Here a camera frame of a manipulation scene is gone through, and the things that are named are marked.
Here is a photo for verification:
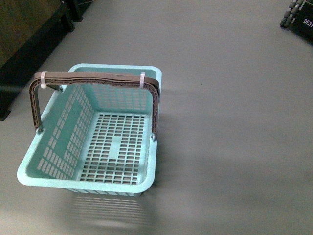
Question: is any light blue plastic basket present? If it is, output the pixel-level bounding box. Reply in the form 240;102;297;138
17;64;162;196

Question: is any brown basket handle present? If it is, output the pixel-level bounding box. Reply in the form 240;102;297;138
29;72;160;140

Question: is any white zip tie right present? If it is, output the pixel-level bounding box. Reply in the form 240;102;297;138
139;72;145;89

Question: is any white zip tie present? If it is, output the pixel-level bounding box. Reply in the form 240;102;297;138
139;72;145;89
40;71;47;89

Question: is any white zip tie left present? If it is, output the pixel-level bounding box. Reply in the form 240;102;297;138
40;71;47;89

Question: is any dark wooden display shelf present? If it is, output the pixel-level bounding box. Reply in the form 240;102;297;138
0;0;92;121

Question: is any black sign stand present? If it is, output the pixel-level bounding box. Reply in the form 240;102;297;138
286;0;313;39

